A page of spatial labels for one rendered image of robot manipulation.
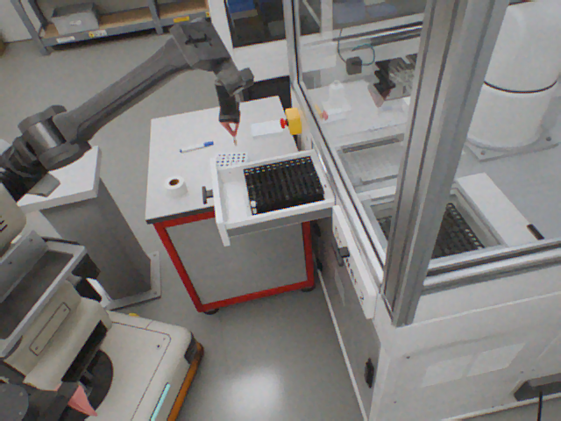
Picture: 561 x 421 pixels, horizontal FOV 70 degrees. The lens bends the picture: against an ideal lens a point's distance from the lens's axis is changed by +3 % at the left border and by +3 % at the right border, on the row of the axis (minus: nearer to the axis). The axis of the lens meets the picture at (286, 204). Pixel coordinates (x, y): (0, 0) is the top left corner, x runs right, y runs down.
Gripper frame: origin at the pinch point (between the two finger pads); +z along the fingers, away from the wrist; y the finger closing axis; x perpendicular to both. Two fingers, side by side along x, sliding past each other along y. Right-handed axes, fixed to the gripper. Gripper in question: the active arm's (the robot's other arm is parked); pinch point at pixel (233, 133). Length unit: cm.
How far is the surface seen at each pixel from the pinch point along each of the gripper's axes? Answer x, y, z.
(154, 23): 116, 323, 68
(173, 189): 22.2, -12.9, 12.3
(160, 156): 32.5, 11.2, 15.4
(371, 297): -35, -68, 1
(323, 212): -27.9, -35.9, 6.4
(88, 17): 178, 317, 56
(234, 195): -0.2, -22.7, 8.5
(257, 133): -6.3, 18.1, 12.8
